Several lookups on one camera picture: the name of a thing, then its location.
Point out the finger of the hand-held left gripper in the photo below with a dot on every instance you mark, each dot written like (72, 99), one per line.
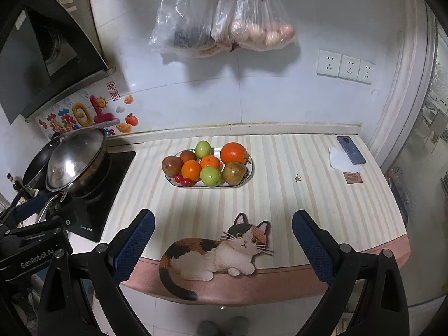
(68, 218)
(31, 206)

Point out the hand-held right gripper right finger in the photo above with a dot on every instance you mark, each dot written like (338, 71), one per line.
(311, 248)

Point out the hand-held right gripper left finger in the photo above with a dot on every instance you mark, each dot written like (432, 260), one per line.
(138, 241)

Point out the white painted plate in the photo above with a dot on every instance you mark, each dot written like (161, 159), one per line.
(196, 184)

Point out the medium orange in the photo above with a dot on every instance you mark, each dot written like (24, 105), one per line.
(191, 169)

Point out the small orange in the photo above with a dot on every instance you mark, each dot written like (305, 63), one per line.
(210, 161)

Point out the black induction stove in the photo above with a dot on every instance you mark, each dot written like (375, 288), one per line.
(105, 210)

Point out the black frying pan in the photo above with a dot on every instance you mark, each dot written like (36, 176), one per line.
(35, 164)

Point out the steel wok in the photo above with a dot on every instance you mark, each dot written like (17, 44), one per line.
(99, 178)

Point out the steel wok lid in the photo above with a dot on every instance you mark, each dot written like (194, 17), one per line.
(75, 157)

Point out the red cherry tomato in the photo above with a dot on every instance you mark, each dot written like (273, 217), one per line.
(178, 179)
(187, 182)

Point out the small brown card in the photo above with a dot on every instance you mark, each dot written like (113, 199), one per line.
(352, 177)

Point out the reddish brown fruit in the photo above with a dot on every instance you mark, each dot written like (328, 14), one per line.
(172, 166)

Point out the white paper sheet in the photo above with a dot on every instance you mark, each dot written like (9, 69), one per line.
(337, 161)

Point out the large green apple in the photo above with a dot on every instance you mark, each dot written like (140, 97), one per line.
(211, 176)

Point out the small brown fruit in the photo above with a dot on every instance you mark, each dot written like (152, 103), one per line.
(188, 155)

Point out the blue smartphone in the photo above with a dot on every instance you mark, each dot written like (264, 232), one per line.
(352, 150)

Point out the brown pear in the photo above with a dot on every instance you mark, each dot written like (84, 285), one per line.
(233, 173)

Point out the small green apple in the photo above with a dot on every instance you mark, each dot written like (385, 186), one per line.
(203, 148)

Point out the large orange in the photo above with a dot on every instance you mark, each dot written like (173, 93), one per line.
(233, 153)

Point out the black range hood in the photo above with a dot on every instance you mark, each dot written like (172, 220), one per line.
(21, 59)

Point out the plastic bag with dark food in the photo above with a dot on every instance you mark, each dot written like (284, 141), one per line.
(190, 31)

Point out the plastic bag of eggs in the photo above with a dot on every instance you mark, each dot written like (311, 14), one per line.
(259, 31)

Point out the colourful wall sticker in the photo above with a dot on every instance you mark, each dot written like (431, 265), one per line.
(91, 112)

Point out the white wall socket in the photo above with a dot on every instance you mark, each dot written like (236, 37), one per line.
(366, 72)
(349, 68)
(329, 63)

